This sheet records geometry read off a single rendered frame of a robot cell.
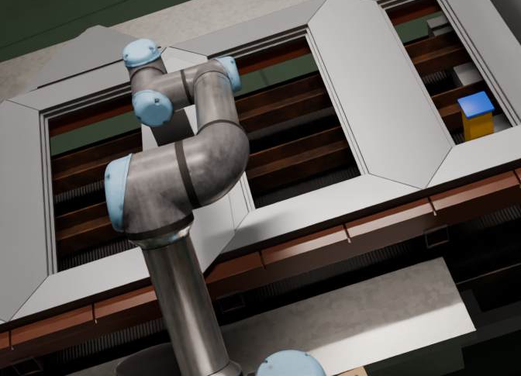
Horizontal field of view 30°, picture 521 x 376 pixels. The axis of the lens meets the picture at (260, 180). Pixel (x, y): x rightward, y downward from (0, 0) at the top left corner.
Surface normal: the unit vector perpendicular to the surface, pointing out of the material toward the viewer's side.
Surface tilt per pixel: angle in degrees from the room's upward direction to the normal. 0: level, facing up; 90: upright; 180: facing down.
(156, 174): 32
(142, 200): 59
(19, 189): 0
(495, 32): 0
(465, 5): 0
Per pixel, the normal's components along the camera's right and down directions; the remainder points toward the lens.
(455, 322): -0.24, -0.67
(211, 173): 0.43, 0.06
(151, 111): 0.17, 0.68
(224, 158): 0.61, -0.25
